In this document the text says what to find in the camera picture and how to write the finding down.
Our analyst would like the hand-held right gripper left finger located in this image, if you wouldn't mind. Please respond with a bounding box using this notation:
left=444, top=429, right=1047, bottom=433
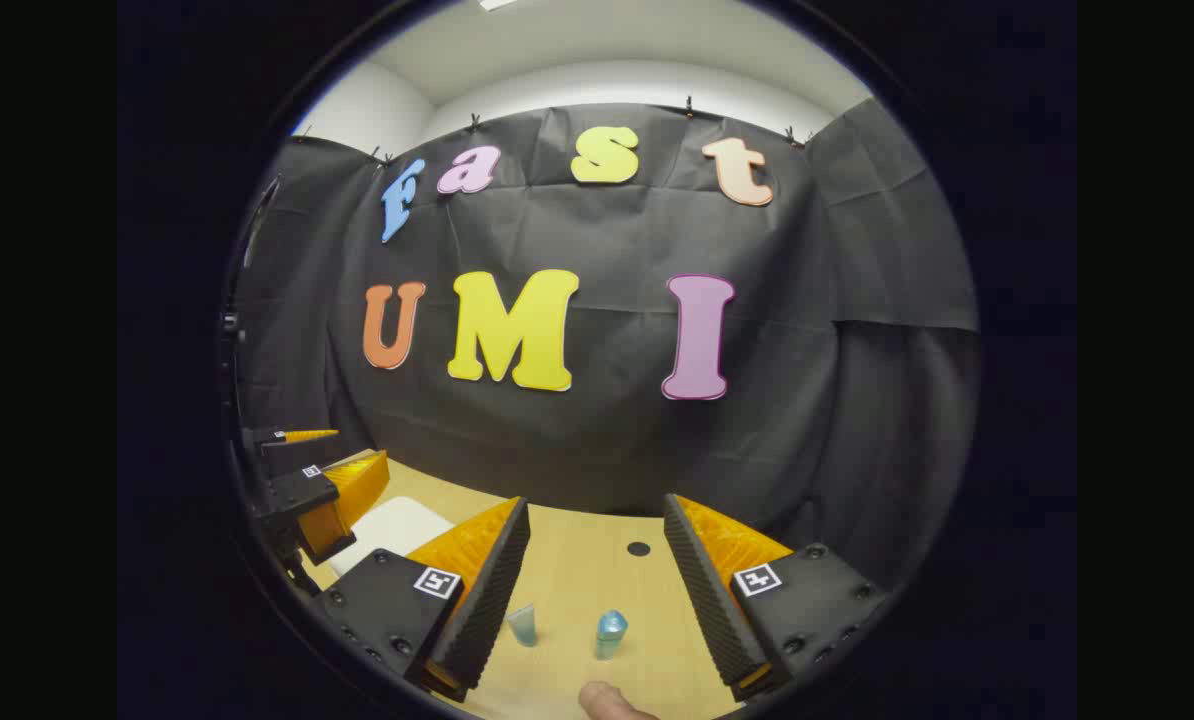
left=314, top=496, right=532, bottom=703

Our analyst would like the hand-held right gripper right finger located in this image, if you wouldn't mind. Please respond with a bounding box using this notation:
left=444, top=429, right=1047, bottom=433
left=662, top=492, right=894, bottom=704

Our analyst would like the white suitcase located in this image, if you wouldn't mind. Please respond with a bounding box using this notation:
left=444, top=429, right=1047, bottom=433
left=329, top=497, right=455, bottom=578

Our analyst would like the blue capped bottle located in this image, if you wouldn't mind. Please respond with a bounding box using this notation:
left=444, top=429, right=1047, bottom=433
left=595, top=608, right=629, bottom=661

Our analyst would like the black backdrop cloth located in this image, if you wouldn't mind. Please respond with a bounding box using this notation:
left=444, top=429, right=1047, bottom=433
left=232, top=97, right=980, bottom=591

